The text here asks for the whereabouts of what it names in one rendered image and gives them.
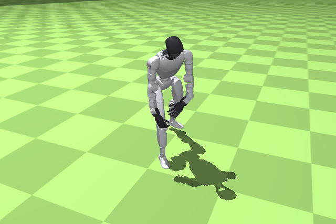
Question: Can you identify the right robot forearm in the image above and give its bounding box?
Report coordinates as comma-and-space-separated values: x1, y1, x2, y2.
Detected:
148, 84, 157, 115

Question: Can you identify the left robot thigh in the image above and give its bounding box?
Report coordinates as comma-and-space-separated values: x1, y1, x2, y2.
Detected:
169, 76, 183, 109

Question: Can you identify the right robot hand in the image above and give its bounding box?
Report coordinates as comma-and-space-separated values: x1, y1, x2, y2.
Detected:
153, 108, 170, 128

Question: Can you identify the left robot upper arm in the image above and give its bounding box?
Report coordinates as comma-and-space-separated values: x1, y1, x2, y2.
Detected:
182, 49, 193, 82

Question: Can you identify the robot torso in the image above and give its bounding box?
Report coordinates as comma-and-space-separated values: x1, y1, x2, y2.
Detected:
155, 49, 185, 90

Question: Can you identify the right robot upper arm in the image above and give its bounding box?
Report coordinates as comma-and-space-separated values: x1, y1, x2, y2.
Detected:
146, 56, 160, 92

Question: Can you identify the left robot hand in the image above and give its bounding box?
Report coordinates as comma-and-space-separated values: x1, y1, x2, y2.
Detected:
167, 97, 187, 118

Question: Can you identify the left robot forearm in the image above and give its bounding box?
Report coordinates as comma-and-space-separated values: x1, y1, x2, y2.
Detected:
183, 75, 194, 104

